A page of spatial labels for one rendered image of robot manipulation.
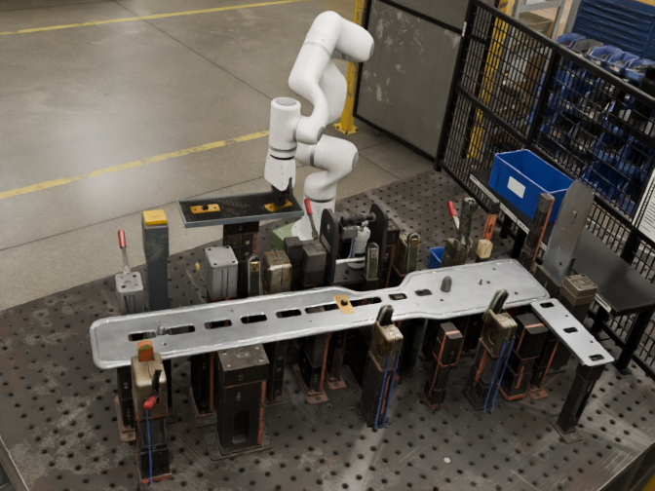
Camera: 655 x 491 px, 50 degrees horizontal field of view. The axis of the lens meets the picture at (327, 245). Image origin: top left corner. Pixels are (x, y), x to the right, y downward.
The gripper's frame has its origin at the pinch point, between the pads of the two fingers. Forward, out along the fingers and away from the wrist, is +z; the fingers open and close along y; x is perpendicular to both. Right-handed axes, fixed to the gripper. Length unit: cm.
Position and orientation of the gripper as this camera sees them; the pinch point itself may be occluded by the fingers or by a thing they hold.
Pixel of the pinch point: (279, 198)
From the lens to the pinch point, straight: 218.5
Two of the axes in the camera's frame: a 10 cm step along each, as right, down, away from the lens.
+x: 7.8, -2.8, 5.6
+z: -1.0, 8.3, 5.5
